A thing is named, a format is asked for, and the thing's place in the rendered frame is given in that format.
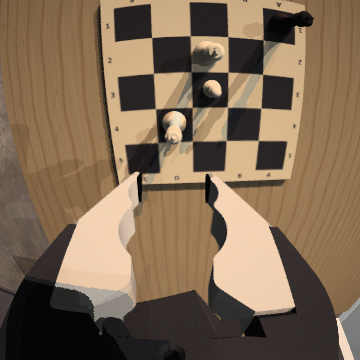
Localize cream pawn chess piece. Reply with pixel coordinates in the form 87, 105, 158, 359
203, 80, 221, 98

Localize white chess piece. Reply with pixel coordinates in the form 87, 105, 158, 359
194, 41, 225, 65
162, 111, 186, 145

